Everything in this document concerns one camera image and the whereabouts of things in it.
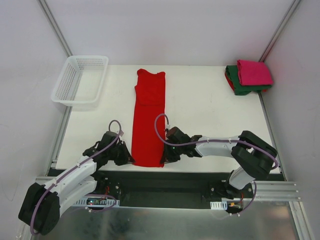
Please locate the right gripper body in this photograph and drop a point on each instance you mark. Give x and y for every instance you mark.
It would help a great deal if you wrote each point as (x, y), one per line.
(170, 152)

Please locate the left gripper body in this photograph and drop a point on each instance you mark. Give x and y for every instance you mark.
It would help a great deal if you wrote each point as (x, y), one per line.
(121, 153)

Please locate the red t-shirt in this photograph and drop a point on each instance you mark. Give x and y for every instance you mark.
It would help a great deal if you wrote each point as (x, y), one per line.
(146, 147)
(229, 82)

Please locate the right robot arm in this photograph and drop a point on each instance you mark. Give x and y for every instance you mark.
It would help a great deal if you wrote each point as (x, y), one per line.
(256, 158)

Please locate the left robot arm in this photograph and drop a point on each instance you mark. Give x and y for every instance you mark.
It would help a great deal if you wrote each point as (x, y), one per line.
(44, 204)

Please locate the red folded t-shirt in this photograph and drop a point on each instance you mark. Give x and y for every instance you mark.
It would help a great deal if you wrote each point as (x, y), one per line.
(229, 82)

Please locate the white plastic basket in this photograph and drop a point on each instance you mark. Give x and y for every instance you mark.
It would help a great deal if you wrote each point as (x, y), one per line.
(80, 81)

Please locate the green folded t-shirt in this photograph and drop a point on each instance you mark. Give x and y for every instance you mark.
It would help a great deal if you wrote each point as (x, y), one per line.
(242, 90)

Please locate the pink folded t-shirt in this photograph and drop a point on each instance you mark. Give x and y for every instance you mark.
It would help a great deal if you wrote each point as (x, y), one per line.
(252, 73)

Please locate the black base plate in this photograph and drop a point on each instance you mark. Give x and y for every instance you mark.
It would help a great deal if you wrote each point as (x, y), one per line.
(177, 190)

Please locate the left cable duct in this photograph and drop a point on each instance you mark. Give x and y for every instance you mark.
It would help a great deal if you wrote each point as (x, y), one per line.
(96, 202)

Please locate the cable duct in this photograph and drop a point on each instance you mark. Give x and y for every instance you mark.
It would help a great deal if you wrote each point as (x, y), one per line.
(219, 205)
(96, 202)

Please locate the right cable duct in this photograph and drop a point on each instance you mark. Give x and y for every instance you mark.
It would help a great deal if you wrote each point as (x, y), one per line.
(219, 205)

